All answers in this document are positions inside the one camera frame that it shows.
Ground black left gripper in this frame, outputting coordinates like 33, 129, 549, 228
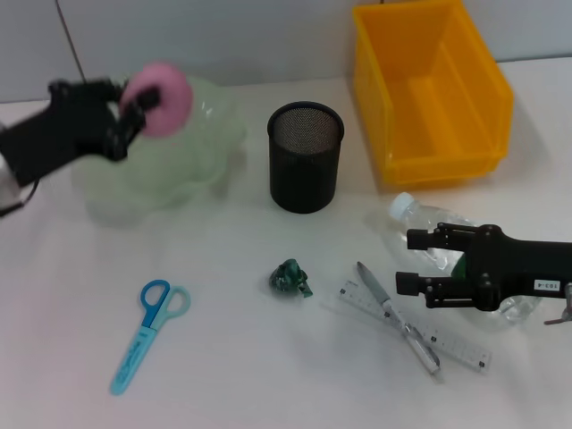
0, 78, 162, 189

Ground right gripper cable with plug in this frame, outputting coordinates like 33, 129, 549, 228
543, 281, 572, 326

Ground clear plastic ruler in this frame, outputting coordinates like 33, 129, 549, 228
337, 279, 492, 374

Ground clear silver ballpoint pen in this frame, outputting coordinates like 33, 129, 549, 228
356, 261, 448, 384

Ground clear water bottle green label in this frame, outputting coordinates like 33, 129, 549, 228
388, 191, 544, 324

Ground black mesh pen holder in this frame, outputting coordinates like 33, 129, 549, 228
266, 101, 347, 215

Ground yellow plastic storage bin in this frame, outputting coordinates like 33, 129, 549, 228
351, 0, 515, 188

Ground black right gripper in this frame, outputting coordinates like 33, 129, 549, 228
395, 223, 572, 312

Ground gripper cable with plug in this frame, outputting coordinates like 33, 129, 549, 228
0, 176, 40, 218
543, 281, 572, 326

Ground blue and teal scissors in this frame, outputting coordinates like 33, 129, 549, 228
109, 279, 192, 397

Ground translucent green wavy fruit plate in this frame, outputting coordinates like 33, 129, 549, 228
71, 73, 249, 224

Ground green plastic wrapper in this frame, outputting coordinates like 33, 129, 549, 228
267, 257, 315, 299

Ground left gripper cable with plug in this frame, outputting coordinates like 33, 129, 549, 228
0, 176, 40, 218

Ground pink peach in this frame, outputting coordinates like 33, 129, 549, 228
120, 62, 196, 139

